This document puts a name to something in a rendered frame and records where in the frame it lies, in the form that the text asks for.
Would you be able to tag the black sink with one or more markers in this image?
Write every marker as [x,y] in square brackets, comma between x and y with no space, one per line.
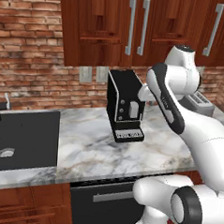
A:
[27,140]

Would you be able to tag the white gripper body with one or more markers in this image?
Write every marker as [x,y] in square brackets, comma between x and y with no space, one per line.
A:
[146,92]

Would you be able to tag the silver toaster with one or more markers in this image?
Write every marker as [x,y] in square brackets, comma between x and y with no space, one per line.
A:
[200,103]

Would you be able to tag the black dishwasher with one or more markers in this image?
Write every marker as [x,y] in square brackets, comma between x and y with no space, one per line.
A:
[104,213]

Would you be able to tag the black coffee machine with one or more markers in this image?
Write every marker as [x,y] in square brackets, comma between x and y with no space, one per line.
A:
[126,86]

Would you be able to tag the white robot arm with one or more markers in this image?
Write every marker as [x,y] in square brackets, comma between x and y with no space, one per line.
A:
[209,135]

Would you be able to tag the dark wood base cabinet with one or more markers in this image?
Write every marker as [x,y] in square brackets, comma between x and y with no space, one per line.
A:
[30,206]

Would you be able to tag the grey wall outlet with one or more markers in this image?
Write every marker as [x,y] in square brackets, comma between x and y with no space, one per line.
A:
[102,74]
[85,74]

